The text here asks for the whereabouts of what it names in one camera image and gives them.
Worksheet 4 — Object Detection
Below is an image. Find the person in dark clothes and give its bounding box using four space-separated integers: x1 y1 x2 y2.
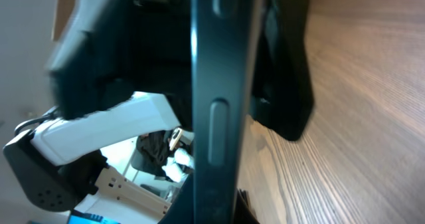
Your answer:
130 128 194 183

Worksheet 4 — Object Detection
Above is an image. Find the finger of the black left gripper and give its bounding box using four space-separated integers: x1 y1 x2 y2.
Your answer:
249 0 314 142

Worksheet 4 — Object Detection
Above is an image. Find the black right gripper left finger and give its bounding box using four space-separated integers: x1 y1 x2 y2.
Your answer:
158 175 195 224

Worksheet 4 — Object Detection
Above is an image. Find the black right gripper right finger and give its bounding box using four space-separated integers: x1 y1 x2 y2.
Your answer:
234 189 259 224

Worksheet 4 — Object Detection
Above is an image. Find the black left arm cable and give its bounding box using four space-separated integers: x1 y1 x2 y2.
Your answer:
13 112 62 137

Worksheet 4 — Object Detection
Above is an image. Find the blue screen smartphone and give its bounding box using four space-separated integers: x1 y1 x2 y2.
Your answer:
191 0 264 223

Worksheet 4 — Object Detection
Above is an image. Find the beige wooden frame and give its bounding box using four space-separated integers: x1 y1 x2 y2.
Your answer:
95 166 171 219

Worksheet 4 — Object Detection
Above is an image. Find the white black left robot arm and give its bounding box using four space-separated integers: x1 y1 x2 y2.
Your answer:
3 0 314 218

